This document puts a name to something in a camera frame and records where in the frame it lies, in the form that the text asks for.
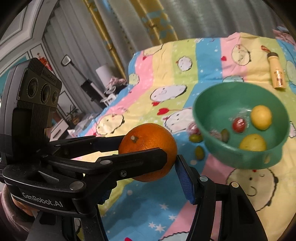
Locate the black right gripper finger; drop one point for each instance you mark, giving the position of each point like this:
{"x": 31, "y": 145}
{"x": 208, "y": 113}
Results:
{"x": 238, "y": 220}

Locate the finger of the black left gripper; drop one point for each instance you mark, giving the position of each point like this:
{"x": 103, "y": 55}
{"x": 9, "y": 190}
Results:
{"x": 76, "y": 147}
{"x": 131, "y": 163}

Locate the large orange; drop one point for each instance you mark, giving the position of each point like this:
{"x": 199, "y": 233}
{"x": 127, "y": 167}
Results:
{"x": 151, "y": 148}

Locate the green olive fruit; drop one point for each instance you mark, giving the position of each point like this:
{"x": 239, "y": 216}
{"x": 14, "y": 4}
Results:
{"x": 195, "y": 138}
{"x": 199, "y": 153}

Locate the red candy ball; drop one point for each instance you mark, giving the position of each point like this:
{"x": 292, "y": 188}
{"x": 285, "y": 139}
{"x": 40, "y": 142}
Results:
{"x": 239, "y": 125}

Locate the pink sleeve left forearm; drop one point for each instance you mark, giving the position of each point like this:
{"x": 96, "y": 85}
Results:
{"x": 15, "y": 224}

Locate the left hand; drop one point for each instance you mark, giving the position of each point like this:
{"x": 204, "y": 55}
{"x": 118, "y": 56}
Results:
{"x": 27, "y": 209}

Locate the yellow lemon lower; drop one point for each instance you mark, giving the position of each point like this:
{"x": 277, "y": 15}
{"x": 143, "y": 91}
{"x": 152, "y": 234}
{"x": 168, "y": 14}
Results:
{"x": 253, "y": 142}

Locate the yellow lemon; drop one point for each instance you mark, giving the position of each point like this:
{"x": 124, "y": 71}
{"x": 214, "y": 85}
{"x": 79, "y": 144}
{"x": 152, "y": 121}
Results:
{"x": 261, "y": 117}
{"x": 253, "y": 142}

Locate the olive fruit in basin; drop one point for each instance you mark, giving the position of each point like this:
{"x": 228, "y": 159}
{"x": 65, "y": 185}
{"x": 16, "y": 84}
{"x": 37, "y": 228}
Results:
{"x": 225, "y": 135}

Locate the wrapped candy in basin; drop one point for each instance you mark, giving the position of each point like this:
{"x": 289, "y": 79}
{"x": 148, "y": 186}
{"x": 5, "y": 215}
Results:
{"x": 216, "y": 134}

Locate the colourful cartoon bed sheet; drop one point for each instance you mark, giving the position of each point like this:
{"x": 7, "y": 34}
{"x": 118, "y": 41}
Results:
{"x": 165, "y": 80}

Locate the yellow lemon upper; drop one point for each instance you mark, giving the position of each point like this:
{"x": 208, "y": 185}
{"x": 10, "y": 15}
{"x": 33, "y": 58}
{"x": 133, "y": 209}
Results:
{"x": 261, "y": 117}

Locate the green plastic basin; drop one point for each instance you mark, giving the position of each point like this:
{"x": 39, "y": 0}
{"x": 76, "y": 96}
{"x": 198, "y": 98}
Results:
{"x": 217, "y": 106}

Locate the yellow blue curtain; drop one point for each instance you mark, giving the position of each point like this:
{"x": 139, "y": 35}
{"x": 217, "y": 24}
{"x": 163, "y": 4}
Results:
{"x": 126, "y": 27}

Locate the cream thermos bottle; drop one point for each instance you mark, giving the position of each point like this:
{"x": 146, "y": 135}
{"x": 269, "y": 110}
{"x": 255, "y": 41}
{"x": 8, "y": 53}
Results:
{"x": 276, "y": 70}

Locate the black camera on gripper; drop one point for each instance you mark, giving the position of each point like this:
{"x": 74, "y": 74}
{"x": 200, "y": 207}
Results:
{"x": 29, "y": 101}

